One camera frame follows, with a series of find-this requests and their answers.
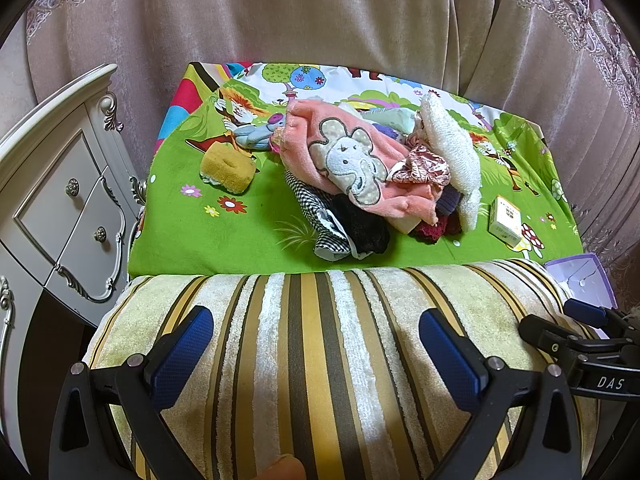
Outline pink elephant fleece blanket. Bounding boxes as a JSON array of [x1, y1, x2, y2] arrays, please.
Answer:
[[277, 100, 442, 226]]

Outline purple box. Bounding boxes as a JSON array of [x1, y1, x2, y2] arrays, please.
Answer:
[[544, 252, 618, 309]]

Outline white ornate nightstand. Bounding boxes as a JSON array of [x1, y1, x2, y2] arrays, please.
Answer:
[[1, 64, 137, 466]]

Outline blue plush pig toy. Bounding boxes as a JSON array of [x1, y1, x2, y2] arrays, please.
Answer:
[[233, 113, 285, 151]]

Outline pink satin curtain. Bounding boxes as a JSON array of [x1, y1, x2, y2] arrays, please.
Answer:
[[26, 0, 639, 262]]

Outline light blue cloth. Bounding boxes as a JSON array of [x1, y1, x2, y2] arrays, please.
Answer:
[[360, 107, 416, 136]]

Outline green cartoon print sheet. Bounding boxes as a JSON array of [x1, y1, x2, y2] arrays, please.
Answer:
[[128, 62, 582, 276]]

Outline yellow sponge toy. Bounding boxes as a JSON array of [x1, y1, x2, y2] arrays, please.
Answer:
[[200, 143, 256, 194]]

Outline black white houndstooth cloth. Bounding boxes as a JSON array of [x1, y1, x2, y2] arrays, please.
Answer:
[[284, 170, 352, 262]]

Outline striped velvet sofa cushion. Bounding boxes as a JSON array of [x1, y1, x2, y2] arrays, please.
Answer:
[[84, 258, 575, 479]]

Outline small white carton box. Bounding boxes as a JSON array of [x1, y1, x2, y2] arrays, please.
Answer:
[[488, 195, 522, 247]]

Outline red patterned cloth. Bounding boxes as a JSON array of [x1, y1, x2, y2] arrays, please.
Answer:
[[387, 142, 451, 188]]

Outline dark red knitted item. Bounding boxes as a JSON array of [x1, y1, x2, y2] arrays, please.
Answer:
[[409, 211, 462, 245]]

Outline white fluffy towel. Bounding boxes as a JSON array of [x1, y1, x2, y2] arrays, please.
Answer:
[[419, 93, 482, 232]]

